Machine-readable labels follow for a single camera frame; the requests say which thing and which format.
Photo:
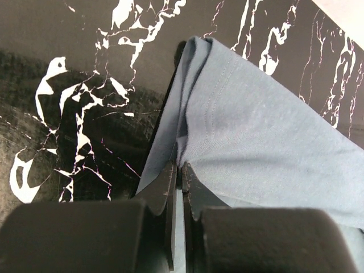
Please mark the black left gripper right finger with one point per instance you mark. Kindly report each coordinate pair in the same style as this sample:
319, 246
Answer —
219, 238

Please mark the slate blue t shirt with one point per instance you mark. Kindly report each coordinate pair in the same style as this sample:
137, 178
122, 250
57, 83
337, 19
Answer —
254, 143

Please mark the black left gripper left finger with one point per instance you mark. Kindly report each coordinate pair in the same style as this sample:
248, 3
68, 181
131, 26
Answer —
135, 235

